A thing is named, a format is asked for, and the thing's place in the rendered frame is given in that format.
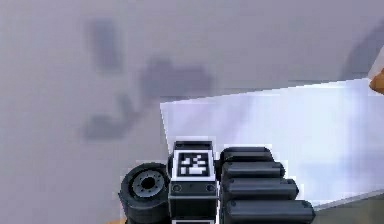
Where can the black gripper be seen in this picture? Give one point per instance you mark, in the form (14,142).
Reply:
(145,190)

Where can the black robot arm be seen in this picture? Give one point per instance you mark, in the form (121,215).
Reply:
(253,190)

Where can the white room door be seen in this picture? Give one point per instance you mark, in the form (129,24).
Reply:
(266,123)

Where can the orange brown round object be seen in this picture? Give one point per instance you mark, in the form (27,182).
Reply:
(378,83)

